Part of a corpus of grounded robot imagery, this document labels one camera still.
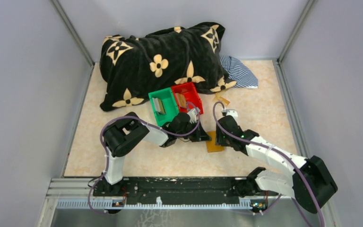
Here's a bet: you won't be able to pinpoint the red plastic bin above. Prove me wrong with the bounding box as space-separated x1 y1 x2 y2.
171 82 204 114

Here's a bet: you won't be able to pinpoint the translucent yellow card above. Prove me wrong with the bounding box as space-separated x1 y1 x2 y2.
213 92 230 107

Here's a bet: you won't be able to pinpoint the tan leather card holder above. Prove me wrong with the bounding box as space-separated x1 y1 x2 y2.
206 131 225 153

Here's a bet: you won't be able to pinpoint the green plastic bin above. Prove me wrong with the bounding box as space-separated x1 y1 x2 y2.
148 87 179 126

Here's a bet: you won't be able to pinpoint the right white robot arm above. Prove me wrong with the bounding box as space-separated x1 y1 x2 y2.
216 115 338 214

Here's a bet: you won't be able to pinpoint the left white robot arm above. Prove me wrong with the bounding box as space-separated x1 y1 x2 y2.
100 109 212 185

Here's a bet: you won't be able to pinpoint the gold card in red bin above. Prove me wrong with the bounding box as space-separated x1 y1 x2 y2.
175 93 187 109

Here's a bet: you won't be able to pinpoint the cards in green bin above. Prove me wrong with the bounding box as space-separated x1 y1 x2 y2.
152 97 166 115

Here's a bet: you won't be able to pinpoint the blue striped cloth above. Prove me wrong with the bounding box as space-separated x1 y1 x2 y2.
220 56 259 89

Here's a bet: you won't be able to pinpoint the black floral plush blanket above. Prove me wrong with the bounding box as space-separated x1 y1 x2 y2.
100 22 237 112

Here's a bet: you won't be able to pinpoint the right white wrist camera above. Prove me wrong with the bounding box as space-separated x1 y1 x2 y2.
222 109 238 120

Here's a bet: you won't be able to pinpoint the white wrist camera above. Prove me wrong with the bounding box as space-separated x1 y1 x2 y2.
222 109 238 120
187 107 200 123

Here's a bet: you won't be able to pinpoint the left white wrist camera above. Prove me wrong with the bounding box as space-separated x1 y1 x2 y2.
187 107 200 123

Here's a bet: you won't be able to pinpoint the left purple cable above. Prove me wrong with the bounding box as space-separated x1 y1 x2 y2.
87 101 202 216

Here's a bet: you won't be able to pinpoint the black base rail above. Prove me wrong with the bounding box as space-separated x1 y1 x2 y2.
93 177 276 205

